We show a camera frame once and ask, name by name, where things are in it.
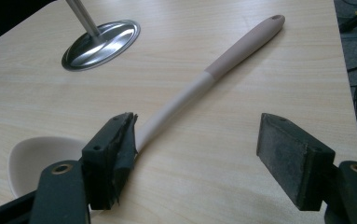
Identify black stand leg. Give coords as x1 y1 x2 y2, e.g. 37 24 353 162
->
338 2 357 34

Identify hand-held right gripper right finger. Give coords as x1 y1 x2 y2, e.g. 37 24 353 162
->
255 112 336 212

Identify white and pink silicone spoon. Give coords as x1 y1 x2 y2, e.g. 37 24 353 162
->
7 14 286 199

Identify metal stand with round base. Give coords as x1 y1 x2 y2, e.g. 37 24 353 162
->
61 0 142 72

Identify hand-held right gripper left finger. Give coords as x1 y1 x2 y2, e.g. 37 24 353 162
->
81 112 139 211

